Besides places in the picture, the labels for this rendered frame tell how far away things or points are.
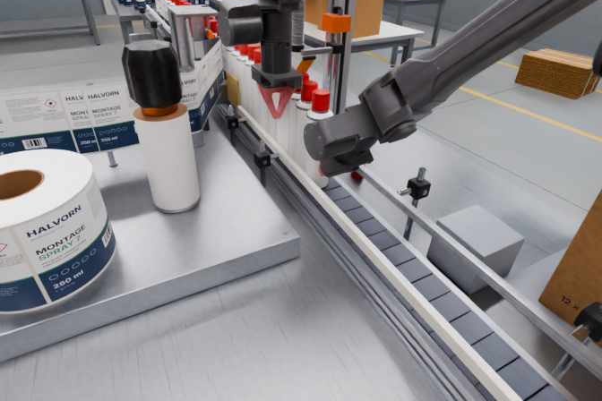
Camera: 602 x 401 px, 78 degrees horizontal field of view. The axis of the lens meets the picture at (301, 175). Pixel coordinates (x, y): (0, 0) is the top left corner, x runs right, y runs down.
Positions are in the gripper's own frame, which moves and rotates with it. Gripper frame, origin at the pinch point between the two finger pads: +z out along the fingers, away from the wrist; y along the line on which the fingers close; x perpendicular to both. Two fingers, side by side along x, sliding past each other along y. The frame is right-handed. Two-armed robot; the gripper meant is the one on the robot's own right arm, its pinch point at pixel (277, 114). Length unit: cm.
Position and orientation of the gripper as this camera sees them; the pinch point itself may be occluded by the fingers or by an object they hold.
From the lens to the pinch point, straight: 75.9
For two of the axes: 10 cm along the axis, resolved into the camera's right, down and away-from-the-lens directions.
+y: 4.6, 4.9, -7.4
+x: 8.9, -2.3, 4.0
